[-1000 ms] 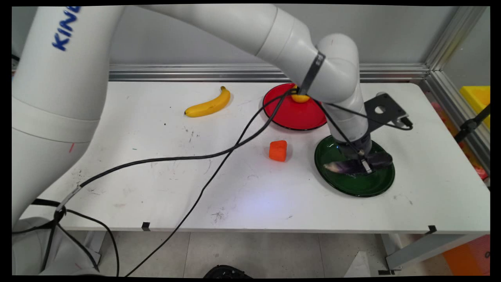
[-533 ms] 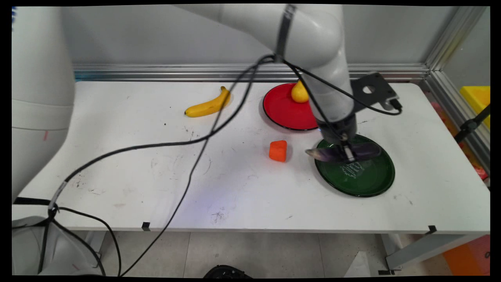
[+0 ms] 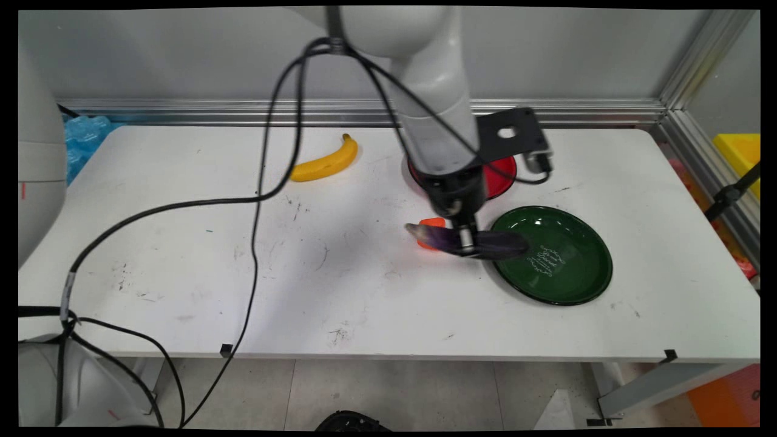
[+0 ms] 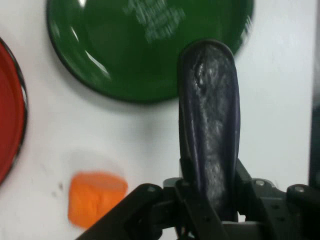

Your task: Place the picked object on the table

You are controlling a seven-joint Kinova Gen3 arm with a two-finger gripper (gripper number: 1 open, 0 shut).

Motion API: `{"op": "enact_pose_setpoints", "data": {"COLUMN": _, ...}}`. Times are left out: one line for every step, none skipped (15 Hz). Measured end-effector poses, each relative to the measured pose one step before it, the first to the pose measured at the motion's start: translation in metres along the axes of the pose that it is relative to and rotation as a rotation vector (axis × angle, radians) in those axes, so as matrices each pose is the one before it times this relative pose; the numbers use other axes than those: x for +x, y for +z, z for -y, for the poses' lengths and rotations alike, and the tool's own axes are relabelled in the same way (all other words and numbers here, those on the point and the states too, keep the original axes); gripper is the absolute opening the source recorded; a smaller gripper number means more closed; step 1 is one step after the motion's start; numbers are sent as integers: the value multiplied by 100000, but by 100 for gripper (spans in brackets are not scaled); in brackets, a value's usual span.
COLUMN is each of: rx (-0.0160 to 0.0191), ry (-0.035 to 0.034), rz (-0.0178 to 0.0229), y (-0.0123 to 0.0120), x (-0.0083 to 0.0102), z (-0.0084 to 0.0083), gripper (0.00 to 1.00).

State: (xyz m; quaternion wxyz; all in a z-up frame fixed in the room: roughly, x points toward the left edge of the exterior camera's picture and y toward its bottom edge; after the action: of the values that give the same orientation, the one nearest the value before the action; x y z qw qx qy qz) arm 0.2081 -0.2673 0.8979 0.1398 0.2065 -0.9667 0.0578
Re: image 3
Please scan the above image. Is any long black cable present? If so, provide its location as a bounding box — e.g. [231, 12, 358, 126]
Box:
[180, 42, 341, 428]

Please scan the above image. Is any black cable bundle at base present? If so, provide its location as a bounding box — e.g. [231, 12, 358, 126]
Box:
[18, 303, 186, 428]

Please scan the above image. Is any horizontal aluminium frame rail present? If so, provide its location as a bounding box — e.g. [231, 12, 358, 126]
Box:
[56, 98, 668, 127]

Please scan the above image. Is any blue bubble wrap sheet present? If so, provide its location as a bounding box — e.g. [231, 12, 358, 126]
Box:
[61, 113, 117, 186]

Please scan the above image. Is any green plate black rim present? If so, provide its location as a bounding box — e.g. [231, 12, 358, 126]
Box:
[489, 206, 613, 306]

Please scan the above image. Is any yellow plastic bin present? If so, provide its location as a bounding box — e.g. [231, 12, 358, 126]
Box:
[711, 133, 761, 202]

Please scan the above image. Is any purple eggplant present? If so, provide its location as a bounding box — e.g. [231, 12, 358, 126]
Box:
[404, 222, 531, 261]

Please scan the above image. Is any grey table leg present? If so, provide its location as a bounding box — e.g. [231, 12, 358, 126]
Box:
[586, 362, 744, 427]

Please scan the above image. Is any orange box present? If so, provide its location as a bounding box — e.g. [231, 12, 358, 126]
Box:
[686, 364, 761, 428]

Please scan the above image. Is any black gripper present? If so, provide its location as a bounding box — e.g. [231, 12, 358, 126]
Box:
[418, 158, 489, 259]

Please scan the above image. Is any sloping aluminium frame rail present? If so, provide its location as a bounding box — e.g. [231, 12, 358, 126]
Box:
[654, 109, 761, 269]

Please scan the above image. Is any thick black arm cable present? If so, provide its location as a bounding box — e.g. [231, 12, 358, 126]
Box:
[59, 38, 341, 322]

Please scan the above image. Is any orange carrot chunk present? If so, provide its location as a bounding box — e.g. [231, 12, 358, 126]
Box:
[416, 217, 447, 251]

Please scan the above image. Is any black round object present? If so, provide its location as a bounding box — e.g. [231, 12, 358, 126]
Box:
[314, 410, 393, 432]

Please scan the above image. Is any yellow banana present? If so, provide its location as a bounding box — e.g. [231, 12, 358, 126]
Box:
[290, 134, 359, 183]

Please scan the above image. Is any red plate black rim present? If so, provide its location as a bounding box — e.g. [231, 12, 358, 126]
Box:
[407, 154, 518, 202]

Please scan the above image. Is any upright aluminium frame post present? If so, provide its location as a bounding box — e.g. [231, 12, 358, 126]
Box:
[659, 9, 758, 111]

